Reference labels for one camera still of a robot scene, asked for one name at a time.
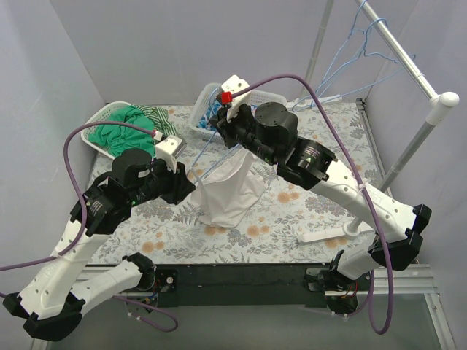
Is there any blue wire hanger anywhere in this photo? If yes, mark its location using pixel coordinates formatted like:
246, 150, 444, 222
313, 17, 417, 103
189, 88, 241, 184
291, 0, 380, 110

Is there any white tank top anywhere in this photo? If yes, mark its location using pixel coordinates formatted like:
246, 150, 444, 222
189, 149, 266, 228

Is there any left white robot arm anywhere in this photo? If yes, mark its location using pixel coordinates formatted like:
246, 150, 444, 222
3, 149, 195, 341

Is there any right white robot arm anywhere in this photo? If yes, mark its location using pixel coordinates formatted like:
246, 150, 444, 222
209, 102, 431, 290

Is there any green shirt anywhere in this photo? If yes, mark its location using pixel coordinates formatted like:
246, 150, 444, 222
88, 106, 155, 157

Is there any blue floral cloth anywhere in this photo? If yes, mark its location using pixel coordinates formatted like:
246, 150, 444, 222
196, 102, 221, 131

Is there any green striped garment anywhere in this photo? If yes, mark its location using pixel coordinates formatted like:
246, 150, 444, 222
134, 104, 179, 136

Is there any white oval laundry basket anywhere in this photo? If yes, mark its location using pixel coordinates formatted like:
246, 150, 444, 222
81, 101, 134, 160

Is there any white rectangular basket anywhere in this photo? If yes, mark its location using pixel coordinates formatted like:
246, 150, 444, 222
188, 82, 287, 141

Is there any floral table mat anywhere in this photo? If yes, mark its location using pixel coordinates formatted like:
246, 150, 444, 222
90, 102, 381, 265

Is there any silver clothes rack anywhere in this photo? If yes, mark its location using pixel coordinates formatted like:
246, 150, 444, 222
293, 1, 466, 262

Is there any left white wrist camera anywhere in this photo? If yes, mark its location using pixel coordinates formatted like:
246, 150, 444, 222
153, 131, 186, 174

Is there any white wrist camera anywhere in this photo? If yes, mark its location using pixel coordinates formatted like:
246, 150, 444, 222
153, 131, 186, 174
216, 74, 251, 123

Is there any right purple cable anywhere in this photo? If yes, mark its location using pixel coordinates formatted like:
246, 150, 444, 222
233, 74, 395, 335

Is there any purple cable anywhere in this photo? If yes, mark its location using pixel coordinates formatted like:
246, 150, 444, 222
233, 74, 395, 335
0, 122, 180, 332

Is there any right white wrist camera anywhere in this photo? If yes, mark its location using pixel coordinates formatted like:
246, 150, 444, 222
216, 74, 251, 123

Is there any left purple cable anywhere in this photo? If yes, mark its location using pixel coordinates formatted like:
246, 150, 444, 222
0, 122, 180, 332

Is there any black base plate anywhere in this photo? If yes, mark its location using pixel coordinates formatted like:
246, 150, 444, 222
112, 262, 366, 311

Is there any aluminium frame rail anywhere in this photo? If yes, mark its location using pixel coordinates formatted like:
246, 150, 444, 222
29, 264, 457, 349

